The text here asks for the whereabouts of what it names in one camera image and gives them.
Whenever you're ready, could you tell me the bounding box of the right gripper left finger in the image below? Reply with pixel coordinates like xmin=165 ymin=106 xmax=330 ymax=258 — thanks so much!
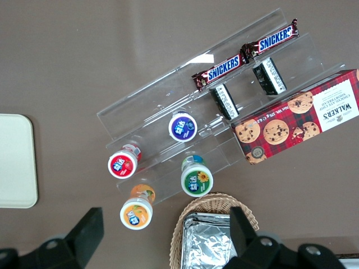
xmin=0 ymin=207 xmax=105 ymax=269

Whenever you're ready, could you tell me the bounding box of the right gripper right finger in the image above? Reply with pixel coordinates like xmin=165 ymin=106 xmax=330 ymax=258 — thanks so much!
xmin=224 ymin=206 xmax=349 ymax=269

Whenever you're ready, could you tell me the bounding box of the light wicker basket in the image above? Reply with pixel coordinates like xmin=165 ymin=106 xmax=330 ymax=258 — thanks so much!
xmin=169 ymin=192 xmax=260 ymax=269

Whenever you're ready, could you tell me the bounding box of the cream plastic tray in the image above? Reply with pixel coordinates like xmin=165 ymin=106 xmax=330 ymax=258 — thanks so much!
xmin=0 ymin=113 xmax=39 ymax=209

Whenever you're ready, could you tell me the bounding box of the white rectangular snack tray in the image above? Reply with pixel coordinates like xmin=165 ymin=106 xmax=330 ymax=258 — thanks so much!
xmin=336 ymin=253 xmax=359 ymax=269

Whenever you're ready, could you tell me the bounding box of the orange lid gum jar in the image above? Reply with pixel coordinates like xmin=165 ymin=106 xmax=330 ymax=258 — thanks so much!
xmin=119 ymin=183 xmax=157 ymax=231

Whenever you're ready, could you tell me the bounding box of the green lid gum jar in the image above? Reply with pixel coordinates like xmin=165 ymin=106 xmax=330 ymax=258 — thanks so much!
xmin=180 ymin=154 xmax=214 ymax=198

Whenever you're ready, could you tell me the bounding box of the red lid gum jar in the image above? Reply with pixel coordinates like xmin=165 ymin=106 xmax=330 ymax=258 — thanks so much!
xmin=107 ymin=143 xmax=142 ymax=179

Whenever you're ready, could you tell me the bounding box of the blue lid gum jar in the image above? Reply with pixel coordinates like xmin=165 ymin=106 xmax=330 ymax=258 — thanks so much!
xmin=168 ymin=110 xmax=199 ymax=143

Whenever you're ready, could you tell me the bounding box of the red Walkers cookie box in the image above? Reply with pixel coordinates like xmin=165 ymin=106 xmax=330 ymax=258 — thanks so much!
xmin=230 ymin=68 xmax=359 ymax=166

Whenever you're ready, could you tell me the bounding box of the small black white box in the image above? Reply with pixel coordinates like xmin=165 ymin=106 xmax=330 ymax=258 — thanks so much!
xmin=209 ymin=83 xmax=240 ymax=121
xmin=252 ymin=56 xmax=288 ymax=96

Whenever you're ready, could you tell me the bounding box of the clear acrylic step display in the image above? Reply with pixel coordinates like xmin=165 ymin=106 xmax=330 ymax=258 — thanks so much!
xmin=96 ymin=7 xmax=350 ymax=207

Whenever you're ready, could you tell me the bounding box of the Snickers chocolate bar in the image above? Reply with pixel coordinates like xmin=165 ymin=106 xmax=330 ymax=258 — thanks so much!
xmin=240 ymin=18 xmax=300 ymax=59
xmin=191 ymin=53 xmax=249 ymax=92

